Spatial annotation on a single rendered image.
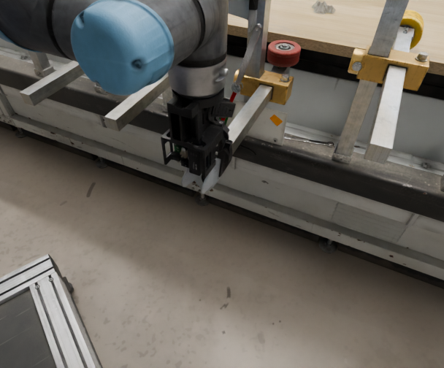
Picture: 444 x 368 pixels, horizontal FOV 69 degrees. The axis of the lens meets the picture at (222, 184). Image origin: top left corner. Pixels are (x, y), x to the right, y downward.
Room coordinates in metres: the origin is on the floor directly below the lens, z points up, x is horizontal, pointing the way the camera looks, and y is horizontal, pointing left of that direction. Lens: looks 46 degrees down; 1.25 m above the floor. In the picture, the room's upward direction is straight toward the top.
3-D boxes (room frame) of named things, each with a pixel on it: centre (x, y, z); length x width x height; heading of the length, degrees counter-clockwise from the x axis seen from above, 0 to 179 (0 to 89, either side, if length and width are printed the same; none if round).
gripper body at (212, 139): (0.39, 0.04, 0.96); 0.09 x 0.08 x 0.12; 155
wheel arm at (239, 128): (0.61, -0.07, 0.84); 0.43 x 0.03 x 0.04; 155
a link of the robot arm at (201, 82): (0.40, 0.03, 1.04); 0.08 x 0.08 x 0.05
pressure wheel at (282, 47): (0.79, -0.15, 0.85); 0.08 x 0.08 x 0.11
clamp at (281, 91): (0.72, -0.10, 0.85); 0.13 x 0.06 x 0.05; 65
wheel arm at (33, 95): (0.86, 0.36, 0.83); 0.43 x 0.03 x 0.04; 155
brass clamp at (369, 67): (0.61, -0.32, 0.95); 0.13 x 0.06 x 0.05; 65
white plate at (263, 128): (0.72, -0.04, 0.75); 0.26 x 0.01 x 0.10; 65
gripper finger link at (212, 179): (0.38, 0.02, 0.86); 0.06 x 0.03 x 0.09; 155
